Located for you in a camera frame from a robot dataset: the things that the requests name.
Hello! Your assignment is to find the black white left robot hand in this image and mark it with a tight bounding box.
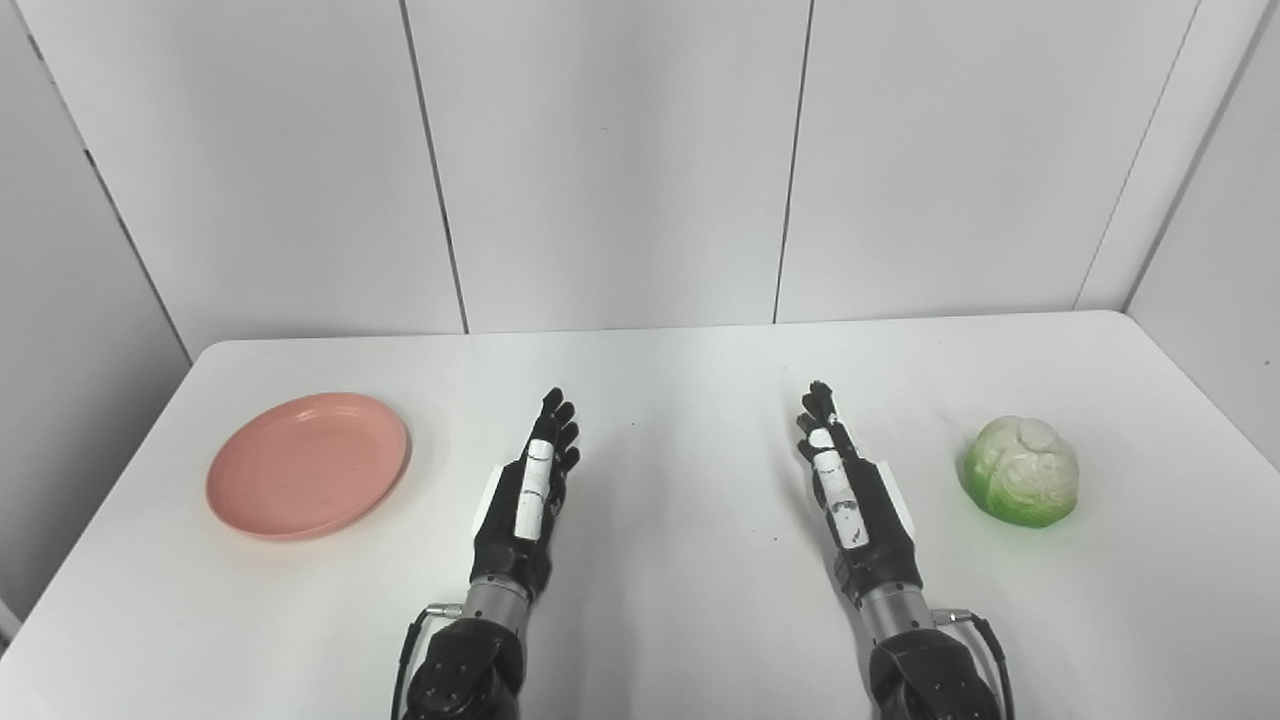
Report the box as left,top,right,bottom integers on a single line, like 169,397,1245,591
468,388,582,599

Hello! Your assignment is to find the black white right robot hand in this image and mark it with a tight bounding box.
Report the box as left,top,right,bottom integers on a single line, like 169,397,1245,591
797,380,923,606

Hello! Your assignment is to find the green cabbage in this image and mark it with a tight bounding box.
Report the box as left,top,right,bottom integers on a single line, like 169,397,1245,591
959,415,1081,528

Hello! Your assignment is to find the pink plate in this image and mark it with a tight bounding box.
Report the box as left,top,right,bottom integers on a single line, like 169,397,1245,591
206,392,411,542

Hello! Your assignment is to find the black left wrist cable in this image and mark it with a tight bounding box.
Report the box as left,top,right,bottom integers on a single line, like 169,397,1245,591
391,602,463,720

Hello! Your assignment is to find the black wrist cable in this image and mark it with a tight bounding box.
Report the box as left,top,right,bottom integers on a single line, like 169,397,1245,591
935,608,1017,720
391,602,463,720

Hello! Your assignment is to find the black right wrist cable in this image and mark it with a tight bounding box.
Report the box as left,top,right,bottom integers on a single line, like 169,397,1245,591
935,608,1017,720

